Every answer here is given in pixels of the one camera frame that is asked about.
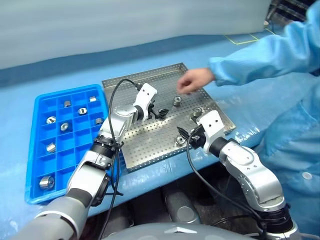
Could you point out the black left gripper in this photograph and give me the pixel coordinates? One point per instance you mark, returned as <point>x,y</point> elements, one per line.
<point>151,113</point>

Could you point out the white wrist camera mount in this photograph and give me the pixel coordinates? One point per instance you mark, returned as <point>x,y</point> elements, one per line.
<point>212,125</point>
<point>146,93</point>

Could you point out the blue compartment tray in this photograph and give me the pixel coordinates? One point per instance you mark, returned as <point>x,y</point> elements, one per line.
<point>62,160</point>

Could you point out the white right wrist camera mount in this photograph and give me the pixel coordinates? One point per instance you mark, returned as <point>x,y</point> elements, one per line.
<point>212,125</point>

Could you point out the forearm in blue sleeve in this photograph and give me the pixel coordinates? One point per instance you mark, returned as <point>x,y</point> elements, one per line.
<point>250,57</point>

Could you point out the silver metal roller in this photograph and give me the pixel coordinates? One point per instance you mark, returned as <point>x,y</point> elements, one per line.
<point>64,126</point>
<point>67,103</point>
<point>177,100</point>
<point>179,140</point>
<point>51,120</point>
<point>50,147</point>
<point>82,111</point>
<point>196,111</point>
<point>93,99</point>
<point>46,182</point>
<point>99,121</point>

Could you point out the perforated steel tray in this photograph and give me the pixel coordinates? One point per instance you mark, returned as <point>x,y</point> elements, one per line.
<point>155,135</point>

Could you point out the grey rounded housing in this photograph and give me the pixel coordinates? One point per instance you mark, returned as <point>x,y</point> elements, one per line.
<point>175,233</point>

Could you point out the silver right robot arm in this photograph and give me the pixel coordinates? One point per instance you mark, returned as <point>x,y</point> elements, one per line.
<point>250,162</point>

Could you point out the person's bare hand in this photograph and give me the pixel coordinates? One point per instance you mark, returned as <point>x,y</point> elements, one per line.
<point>197,78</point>

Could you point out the person in blue cleanroom coat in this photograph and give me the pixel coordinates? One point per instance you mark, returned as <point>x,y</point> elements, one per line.
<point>300,125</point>

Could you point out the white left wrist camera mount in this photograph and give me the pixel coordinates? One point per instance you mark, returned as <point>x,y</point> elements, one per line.
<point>146,93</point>

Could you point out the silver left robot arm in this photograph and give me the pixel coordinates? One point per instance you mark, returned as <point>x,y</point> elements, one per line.
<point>117,120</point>

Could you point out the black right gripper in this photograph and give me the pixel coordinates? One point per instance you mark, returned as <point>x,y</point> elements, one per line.
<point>197,138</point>

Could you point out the dark metal rack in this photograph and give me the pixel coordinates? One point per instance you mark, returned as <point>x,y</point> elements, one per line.
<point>287,11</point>

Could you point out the dark grey rounded shape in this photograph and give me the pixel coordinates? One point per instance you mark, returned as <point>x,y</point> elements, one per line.
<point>182,207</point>

